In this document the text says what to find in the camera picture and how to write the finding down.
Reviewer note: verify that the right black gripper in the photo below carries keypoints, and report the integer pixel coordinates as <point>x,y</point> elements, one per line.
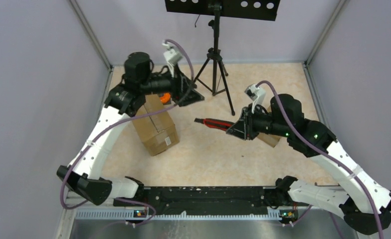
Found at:
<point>244,128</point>

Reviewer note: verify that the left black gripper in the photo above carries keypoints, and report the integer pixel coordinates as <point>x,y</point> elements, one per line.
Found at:
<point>183,89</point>

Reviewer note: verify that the red black utility knife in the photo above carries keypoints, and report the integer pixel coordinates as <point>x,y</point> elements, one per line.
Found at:
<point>215,123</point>

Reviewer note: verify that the large cardboard box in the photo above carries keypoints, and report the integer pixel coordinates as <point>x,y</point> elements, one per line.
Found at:
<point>157,133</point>

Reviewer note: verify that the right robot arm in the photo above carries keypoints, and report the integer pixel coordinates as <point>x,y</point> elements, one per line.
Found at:
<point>362,203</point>

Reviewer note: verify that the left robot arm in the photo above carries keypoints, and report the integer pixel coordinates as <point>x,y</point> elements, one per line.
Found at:
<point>83,174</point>

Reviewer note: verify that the small cardboard box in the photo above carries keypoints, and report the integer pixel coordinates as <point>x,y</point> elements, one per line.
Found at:
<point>270,140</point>

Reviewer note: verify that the orange curved toy piece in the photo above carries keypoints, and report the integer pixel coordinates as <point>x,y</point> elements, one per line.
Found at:
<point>165,98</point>

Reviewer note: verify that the black tripod stand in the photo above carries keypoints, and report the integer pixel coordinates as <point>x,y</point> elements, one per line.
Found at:
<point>219,82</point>

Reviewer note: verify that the black perforated plate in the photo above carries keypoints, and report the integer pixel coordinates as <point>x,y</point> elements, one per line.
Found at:
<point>247,9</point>

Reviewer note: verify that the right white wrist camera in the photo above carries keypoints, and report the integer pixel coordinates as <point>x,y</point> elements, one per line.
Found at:
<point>256,94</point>

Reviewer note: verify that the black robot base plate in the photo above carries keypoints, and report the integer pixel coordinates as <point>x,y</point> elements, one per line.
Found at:
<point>218,201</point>

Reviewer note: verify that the grey cable duct rail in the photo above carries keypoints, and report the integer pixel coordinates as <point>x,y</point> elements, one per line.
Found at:
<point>128,214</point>

